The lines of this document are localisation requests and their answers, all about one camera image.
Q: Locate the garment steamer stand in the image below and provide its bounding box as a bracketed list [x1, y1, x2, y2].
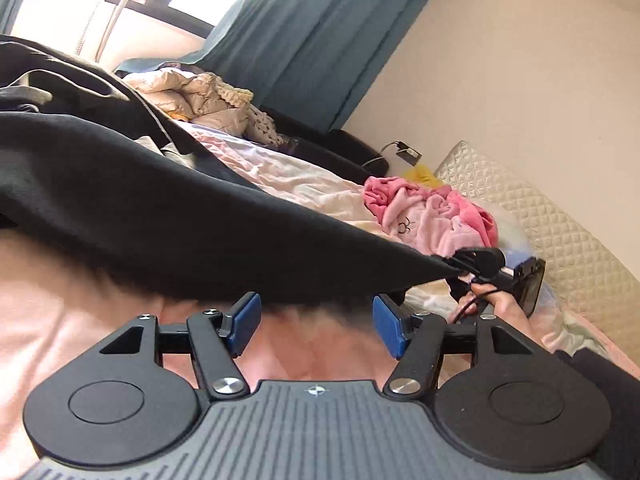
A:
[77, 0, 151, 61]

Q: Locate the yellow cloth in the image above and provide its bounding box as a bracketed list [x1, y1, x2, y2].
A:
[402, 164, 444, 187]

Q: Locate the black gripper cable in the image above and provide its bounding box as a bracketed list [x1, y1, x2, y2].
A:
[449, 284, 497, 322]

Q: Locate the cream quilted headboard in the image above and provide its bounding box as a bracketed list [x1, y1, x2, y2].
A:
[434, 141, 640, 332]

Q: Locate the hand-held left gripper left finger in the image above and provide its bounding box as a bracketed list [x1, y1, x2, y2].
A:
[97, 291, 262, 402]

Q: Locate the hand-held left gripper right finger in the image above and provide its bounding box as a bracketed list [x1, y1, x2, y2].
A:
[371, 294, 538, 402]

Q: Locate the black sweatshirt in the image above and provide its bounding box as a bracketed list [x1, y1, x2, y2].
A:
[0, 35, 463, 311]

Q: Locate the black sofa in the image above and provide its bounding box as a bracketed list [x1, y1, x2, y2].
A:
[260, 104, 391, 177]

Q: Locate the cream knitted blanket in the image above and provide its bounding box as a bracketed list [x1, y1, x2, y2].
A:
[215, 85, 282, 147]

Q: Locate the light blue fluffy cloth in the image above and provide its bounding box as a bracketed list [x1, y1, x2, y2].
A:
[492, 210, 532, 266]

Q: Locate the person's right hand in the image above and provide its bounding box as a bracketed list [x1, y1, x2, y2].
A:
[470, 282, 527, 322]

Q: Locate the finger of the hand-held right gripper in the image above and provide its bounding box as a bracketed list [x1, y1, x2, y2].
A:
[431, 254, 476, 281]

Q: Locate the pink fleece garment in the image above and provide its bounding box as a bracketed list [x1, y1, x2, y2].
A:
[362, 175, 501, 259]

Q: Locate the beige quilted blanket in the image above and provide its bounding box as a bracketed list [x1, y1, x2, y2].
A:
[122, 66, 251, 134]

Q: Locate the wall outlet with charger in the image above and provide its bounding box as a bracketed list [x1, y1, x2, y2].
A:
[362, 141, 423, 168]

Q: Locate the grey cloth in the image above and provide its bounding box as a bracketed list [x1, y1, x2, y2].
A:
[0, 72, 54, 111]

